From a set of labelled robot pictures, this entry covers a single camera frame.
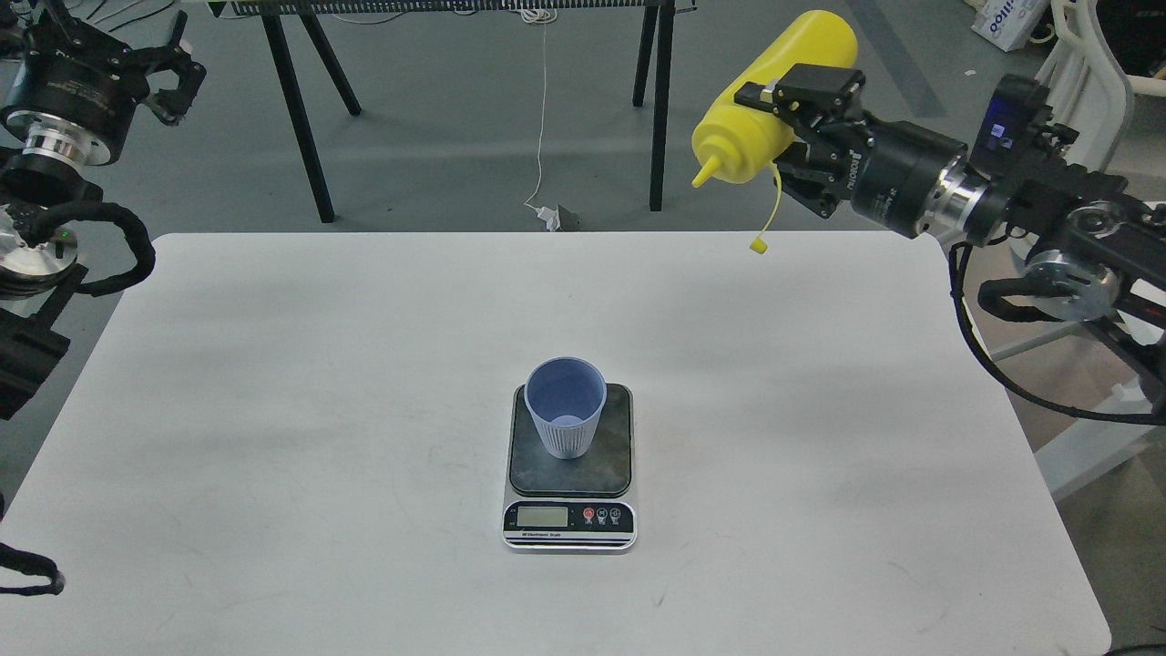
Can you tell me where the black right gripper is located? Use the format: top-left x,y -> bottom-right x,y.
735,64 -> 988,245

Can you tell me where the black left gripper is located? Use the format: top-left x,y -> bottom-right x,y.
3,24 -> 208,165

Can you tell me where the yellow squeeze bottle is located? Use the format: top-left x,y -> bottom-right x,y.
691,9 -> 858,205

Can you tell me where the blue plastic cup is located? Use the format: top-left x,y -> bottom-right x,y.
522,357 -> 607,460

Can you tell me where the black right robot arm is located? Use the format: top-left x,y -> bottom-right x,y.
731,63 -> 1163,426

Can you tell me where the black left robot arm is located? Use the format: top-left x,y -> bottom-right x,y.
1,10 -> 208,419

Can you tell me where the digital kitchen scale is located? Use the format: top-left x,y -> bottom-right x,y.
501,383 -> 639,555

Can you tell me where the black trestle table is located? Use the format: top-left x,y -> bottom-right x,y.
201,0 -> 698,225

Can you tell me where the white cardboard box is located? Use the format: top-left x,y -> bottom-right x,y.
970,0 -> 1051,51

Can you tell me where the white office chair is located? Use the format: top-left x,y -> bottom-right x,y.
988,0 -> 1166,361

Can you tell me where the white side table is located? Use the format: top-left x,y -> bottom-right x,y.
1030,365 -> 1163,503

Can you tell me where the white hanging cable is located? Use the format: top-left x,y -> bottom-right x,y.
520,7 -> 562,232

